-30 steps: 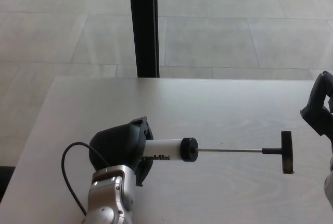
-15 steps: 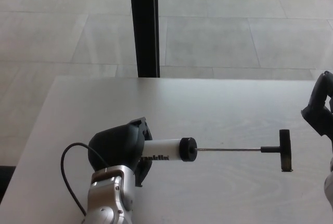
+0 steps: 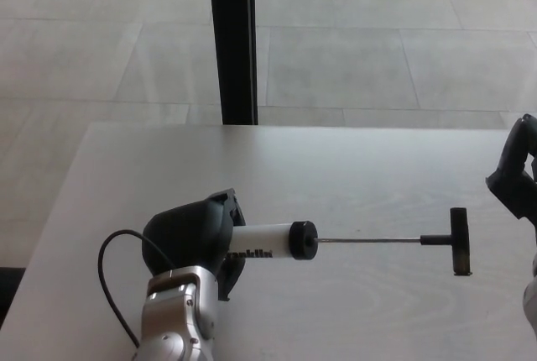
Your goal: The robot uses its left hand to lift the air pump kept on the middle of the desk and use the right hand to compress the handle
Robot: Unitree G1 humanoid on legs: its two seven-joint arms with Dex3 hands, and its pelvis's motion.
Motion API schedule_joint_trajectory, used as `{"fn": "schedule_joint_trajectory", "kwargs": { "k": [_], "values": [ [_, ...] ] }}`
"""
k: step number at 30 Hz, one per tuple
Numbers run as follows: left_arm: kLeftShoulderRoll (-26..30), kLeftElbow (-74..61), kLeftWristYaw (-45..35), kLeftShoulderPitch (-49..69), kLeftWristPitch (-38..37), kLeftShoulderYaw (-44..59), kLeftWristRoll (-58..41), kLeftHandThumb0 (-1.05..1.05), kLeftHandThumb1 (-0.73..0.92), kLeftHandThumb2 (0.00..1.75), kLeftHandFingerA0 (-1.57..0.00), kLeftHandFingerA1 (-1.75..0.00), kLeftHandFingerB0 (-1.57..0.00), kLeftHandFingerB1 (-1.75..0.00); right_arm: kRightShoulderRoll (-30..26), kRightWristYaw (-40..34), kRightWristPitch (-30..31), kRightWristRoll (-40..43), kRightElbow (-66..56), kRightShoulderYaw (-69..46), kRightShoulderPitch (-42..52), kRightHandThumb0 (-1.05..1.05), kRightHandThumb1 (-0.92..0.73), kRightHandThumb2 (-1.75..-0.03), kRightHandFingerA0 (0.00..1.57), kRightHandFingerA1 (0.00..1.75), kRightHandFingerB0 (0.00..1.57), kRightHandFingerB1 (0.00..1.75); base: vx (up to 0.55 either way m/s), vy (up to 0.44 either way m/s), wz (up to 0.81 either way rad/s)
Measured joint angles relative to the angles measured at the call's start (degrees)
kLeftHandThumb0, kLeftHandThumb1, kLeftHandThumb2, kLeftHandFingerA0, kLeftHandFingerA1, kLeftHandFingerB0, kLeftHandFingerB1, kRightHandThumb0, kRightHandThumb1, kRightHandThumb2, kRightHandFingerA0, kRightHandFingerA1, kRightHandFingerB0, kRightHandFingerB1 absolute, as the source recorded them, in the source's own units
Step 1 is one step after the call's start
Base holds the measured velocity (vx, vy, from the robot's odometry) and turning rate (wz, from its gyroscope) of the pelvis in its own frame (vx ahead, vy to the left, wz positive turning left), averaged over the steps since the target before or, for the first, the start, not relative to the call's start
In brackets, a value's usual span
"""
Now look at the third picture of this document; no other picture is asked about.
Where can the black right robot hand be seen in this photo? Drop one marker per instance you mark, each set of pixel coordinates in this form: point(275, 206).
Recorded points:
point(514, 184)

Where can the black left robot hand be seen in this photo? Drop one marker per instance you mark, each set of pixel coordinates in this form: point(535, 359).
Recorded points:
point(184, 239)

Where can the white Franklin hand air pump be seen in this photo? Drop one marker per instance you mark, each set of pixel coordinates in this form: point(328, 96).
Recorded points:
point(268, 237)

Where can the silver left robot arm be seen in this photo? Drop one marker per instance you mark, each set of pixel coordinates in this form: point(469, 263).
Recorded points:
point(176, 319)

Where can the black vertical window frame post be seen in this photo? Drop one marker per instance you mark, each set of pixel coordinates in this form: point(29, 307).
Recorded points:
point(235, 42)

